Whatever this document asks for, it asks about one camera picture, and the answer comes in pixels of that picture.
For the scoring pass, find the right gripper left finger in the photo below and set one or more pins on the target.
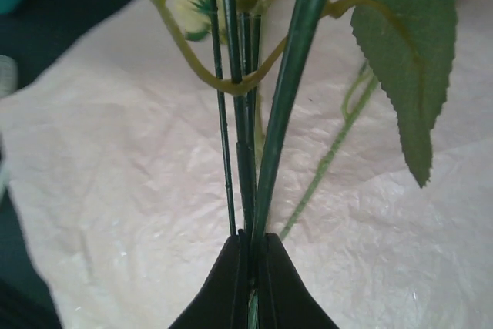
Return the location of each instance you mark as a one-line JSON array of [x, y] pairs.
[[222, 302]]

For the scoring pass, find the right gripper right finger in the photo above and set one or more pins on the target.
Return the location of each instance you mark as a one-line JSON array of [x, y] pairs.
[[283, 300]]

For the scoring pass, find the pink wrapping paper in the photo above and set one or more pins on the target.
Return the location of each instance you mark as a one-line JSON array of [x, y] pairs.
[[116, 173]]

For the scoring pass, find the blue rose stem bunch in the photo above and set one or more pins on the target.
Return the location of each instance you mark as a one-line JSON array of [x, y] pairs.
[[408, 44]]

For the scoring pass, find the yellow and blue flower bunch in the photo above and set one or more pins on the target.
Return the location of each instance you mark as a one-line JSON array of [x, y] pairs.
[[191, 21]]

